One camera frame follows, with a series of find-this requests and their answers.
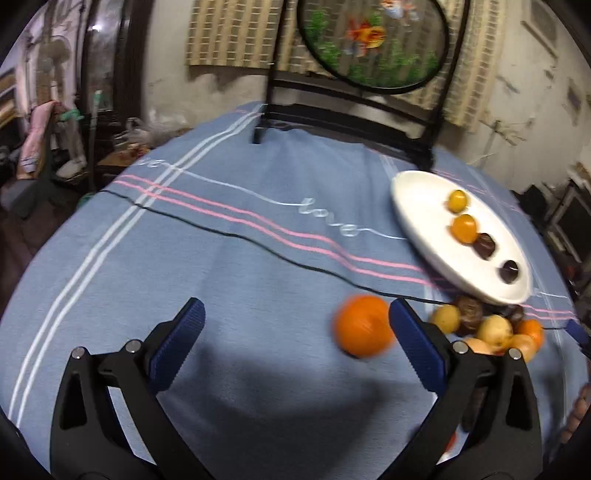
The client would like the blue striped tablecloth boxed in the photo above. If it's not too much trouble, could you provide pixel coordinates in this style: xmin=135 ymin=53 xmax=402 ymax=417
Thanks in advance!
xmin=0 ymin=102 xmax=587 ymax=480

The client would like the pink garment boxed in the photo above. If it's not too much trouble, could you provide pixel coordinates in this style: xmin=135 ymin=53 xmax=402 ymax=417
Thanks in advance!
xmin=17 ymin=102 xmax=58 ymax=178

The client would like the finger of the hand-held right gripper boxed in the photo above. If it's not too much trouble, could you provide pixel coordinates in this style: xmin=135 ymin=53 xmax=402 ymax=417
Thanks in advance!
xmin=566 ymin=319 xmax=591 ymax=358

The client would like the standing fan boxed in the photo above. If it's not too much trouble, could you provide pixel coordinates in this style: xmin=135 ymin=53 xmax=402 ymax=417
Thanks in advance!
xmin=37 ymin=36 xmax=72 ymax=102

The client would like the small yellow fruit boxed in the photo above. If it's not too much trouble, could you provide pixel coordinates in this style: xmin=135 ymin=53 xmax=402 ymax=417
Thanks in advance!
xmin=430 ymin=304 xmax=462 ymax=334

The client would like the small yellow citrus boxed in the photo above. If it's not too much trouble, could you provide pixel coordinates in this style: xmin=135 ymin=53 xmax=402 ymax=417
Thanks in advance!
xmin=447 ymin=189 xmax=470 ymax=214

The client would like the white oval plate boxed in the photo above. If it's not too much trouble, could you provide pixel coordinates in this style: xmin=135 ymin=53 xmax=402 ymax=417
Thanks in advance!
xmin=391 ymin=171 xmax=533 ymax=306

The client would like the dark wooden cabinet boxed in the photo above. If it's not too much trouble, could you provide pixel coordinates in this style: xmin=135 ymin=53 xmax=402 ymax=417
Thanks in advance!
xmin=78 ymin=0 xmax=153 ymax=125

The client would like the checked beige curtain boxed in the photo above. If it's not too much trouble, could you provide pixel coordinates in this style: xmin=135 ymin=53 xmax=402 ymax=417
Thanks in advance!
xmin=185 ymin=0 xmax=504 ymax=134

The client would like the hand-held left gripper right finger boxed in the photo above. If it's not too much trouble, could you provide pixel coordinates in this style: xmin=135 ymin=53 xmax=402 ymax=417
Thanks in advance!
xmin=389 ymin=298 xmax=543 ymax=480

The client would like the small orange citrus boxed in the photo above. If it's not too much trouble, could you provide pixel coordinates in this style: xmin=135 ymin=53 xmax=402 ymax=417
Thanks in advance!
xmin=516 ymin=319 xmax=544 ymax=352
xmin=451 ymin=214 xmax=478 ymax=244

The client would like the large orange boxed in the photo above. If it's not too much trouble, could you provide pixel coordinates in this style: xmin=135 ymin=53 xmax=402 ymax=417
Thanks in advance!
xmin=335 ymin=295 xmax=397 ymax=358

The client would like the clear plastic bag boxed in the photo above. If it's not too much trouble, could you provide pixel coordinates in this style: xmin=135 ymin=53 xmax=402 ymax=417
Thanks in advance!
xmin=124 ymin=117 xmax=190 ymax=148

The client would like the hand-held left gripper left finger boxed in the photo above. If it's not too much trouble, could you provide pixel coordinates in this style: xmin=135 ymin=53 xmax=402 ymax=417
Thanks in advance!
xmin=50 ymin=298 xmax=206 ymax=480

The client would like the person's right hand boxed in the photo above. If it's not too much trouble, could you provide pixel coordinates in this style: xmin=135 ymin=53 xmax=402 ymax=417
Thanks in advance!
xmin=561 ymin=381 xmax=591 ymax=446

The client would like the tan round fruit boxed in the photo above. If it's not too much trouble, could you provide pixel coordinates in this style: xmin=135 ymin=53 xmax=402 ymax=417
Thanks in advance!
xmin=476 ymin=315 xmax=514 ymax=352

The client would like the round goldfish screen with stand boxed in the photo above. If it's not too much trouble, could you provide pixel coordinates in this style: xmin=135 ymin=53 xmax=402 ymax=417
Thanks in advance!
xmin=252 ymin=0 xmax=469 ymax=171

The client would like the large dark brown fruit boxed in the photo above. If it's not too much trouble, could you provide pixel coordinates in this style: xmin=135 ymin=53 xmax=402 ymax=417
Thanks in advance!
xmin=451 ymin=295 xmax=485 ymax=335

